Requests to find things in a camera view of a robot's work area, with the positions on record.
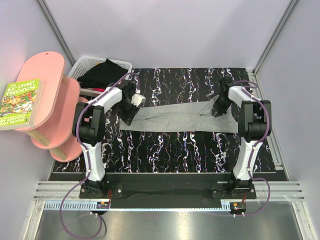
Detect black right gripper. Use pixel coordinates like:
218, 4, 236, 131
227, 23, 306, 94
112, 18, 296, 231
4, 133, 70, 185
211, 96, 233, 117

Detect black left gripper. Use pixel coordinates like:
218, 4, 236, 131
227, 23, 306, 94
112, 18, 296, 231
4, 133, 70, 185
117, 99, 140, 126

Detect grey t shirt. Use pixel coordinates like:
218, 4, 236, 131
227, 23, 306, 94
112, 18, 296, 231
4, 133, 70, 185
119, 96, 238, 134

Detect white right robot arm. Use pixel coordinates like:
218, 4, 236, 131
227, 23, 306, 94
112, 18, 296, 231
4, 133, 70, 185
212, 76, 272, 199

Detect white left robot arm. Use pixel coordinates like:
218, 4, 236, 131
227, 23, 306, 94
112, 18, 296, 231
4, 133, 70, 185
72, 80, 145, 198

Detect red and beige clothes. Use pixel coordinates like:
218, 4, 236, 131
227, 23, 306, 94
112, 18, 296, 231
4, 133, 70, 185
86, 87, 105, 93

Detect black t shirt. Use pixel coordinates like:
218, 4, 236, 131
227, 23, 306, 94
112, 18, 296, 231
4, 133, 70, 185
77, 59, 128, 89

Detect pink tiered wooden shelf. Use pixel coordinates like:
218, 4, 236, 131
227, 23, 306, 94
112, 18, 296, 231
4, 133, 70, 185
17, 51, 84, 163

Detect right orange connector board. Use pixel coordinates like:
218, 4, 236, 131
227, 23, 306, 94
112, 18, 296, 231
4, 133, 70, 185
230, 202, 247, 212

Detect orange connector board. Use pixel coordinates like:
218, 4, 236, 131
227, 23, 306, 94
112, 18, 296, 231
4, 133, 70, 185
230, 202, 247, 212
97, 199, 111, 209

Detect left orange connector board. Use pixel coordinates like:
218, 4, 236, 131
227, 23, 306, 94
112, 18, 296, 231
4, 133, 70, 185
97, 199, 111, 209

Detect green treehouse book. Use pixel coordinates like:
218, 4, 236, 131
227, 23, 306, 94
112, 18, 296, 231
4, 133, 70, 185
0, 78, 45, 131

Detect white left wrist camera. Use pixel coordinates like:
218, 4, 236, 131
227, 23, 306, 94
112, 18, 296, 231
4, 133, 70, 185
131, 93, 146, 108

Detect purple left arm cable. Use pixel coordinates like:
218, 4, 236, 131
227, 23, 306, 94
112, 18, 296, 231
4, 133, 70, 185
58, 72, 141, 238

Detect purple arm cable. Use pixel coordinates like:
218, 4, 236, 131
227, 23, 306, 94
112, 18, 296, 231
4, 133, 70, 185
58, 72, 141, 238
232, 79, 273, 217

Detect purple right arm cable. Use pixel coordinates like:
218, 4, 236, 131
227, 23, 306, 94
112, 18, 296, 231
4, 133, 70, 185
232, 79, 273, 217

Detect aluminium frame rail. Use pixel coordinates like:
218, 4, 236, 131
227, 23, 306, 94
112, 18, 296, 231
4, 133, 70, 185
32, 181, 83, 200

